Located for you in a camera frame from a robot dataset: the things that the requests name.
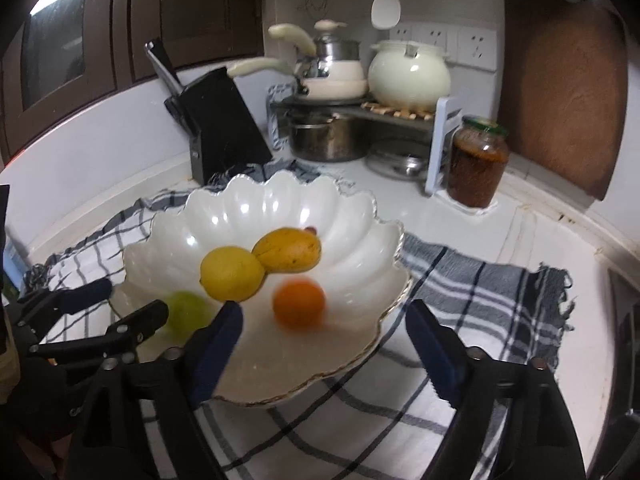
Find black knife block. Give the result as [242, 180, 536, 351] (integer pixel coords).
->
[144, 38, 272, 185]

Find green apple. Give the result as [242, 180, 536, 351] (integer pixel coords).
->
[164, 292, 216, 344]

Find wooden cutting board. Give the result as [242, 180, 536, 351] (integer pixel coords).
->
[498, 0, 628, 200]

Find orange mandarin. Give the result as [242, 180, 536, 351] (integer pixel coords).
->
[272, 278, 326, 332]

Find large yellow lemon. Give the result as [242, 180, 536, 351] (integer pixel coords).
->
[200, 246, 266, 302]

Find green dish soap bottle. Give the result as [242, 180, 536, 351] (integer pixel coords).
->
[2, 236, 28, 295]

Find cream saucepan with handle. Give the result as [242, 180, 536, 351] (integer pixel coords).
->
[227, 20, 369, 102]

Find cream round kettle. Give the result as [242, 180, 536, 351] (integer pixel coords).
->
[368, 40, 451, 112]

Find grey shelf rack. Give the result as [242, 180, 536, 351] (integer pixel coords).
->
[268, 96, 463, 196]

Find dark wooden cabinet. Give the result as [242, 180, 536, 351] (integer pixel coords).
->
[1, 0, 264, 162]

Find white rice spoon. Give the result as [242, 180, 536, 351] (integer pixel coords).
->
[371, 0, 401, 30]

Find checkered kitchen cloth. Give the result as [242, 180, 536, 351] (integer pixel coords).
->
[26, 191, 574, 479]

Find wall power sockets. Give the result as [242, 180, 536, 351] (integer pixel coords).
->
[390, 22, 499, 73]

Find brown jar green lid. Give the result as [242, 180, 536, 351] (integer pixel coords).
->
[446, 115, 510, 209]

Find steel lid under rack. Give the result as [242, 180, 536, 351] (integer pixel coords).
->
[366, 138, 430, 181]

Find steel pot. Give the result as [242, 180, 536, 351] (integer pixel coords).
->
[288, 114, 372, 162]

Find yellow mango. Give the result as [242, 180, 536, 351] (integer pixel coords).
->
[252, 228, 321, 274]

